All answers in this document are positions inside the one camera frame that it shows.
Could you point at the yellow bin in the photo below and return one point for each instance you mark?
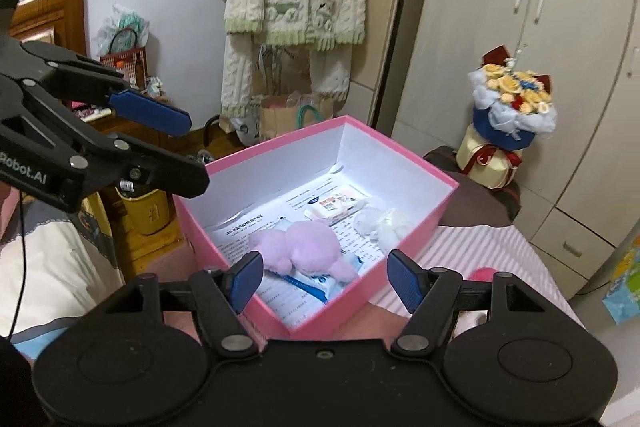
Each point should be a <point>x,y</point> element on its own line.
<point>145,212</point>

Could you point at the cream knit pants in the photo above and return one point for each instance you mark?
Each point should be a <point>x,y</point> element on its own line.
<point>330,72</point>

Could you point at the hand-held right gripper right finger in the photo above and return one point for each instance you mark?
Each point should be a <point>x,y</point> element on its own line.
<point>405,281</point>

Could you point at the pink ribbed blanket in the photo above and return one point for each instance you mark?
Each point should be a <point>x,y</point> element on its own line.
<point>170,267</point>

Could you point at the pink plush ball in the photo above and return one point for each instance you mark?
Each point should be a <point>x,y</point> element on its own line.
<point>481,276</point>

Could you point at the printed paper sheet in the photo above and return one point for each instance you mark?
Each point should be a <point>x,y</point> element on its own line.
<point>240,232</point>

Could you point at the knitted flower bouquet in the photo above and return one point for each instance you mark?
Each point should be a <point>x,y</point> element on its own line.
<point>515,97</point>

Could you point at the wooden cabinet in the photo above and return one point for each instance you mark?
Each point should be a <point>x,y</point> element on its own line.
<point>55,17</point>

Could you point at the large blue wet wipes pack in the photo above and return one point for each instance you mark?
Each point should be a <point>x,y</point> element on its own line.
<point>315,288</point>

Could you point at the brown cloth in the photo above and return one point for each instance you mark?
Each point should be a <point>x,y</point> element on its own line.
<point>475,202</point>

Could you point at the pink cardboard box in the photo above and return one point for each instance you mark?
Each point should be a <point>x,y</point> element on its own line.
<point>350,157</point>

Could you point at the striped bedsheet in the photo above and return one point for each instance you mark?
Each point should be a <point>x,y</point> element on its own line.
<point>500,247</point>

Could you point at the purple plush toy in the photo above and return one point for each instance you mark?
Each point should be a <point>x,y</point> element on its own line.
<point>310,247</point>

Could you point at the small pink wipes pack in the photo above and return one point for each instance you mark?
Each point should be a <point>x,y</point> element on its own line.
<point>335,204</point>

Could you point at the brown paper bag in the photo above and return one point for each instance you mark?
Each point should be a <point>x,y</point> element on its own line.
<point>280,122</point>

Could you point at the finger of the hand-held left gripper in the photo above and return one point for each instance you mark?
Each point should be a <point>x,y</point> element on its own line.
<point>165,174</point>
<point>150,113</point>

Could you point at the colourful gift bag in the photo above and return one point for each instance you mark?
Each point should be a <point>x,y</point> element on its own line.
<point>625,292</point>

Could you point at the white grey cloth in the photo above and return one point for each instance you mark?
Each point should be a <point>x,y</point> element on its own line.
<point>60,267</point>

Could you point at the white plastic bag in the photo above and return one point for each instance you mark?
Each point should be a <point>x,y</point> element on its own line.
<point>127,19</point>

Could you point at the red basket bag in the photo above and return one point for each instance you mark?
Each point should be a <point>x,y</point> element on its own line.
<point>130,67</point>

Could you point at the white mesh bath puff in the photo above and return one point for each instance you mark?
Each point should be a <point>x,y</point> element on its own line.
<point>390,227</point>

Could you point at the beige wardrobe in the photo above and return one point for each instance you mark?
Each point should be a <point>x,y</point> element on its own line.
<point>575,82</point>

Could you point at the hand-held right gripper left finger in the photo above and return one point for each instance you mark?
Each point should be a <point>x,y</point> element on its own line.
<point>247,281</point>

